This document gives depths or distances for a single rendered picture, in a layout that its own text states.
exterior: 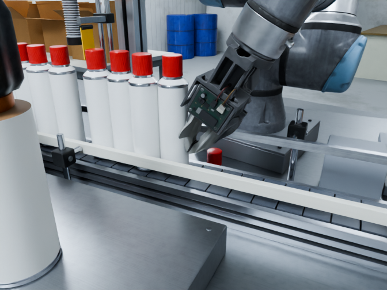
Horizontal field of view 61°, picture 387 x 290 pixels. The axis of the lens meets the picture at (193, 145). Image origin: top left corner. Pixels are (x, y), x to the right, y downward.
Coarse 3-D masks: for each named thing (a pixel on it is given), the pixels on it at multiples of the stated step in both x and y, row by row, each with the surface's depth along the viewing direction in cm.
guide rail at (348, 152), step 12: (84, 108) 69; (204, 132) 59; (240, 132) 56; (252, 132) 55; (276, 144) 54; (288, 144) 53; (300, 144) 52; (312, 144) 51; (324, 144) 51; (336, 156) 50; (348, 156) 49; (360, 156) 49; (372, 156) 48; (384, 156) 47
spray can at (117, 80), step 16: (112, 64) 56; (128, 64) 57; (112, 80) 56; (112, 96) 58; (128, 96) 58; (112, 112) 59; (128, 112) 59; (112, 128) 61; (128, 128) 60; (128, 144) 61
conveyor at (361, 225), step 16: (80, 160) 65; (96, 160) 64; (144, 176) 59; (160, 176) 58; (176, 176) 58; (256, 176) 58; (208, 192) 54; (224, 192) 53; (240, 192) 53; (320, 192) 53; (272, 208) 50; (288, 208) 49; (304, 208) 50; (336, 224) 46; (352, 224) 46; (368, 224) 46
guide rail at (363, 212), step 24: (48, 144) 67; (72, 144) 64; (96, 144) 62; (168, 168) 56; (192, 168) 54; (264, 192) 49; (288, 192) 47; (312, 192) 47; (360, 216) 44; (384, 216) 43
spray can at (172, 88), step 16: (176, 64) 52; (160, 80) 54; (176, 80) 53; (160, 96) 54; (176, 96) 53; (160, 112) 55; (176, 112) 54; (160, 128) 57; (176, 128) 55; (160, 144) 58; (176, 144) 57; (176, 160) 58
